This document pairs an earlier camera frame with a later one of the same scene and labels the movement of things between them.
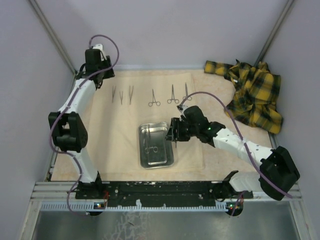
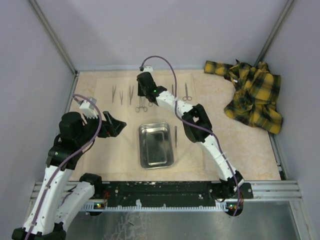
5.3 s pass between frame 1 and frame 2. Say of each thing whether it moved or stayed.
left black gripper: moved
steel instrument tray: stayed
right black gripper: moved
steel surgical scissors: stayed
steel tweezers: stayed
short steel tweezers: stayed
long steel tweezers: stayed
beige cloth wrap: stayed
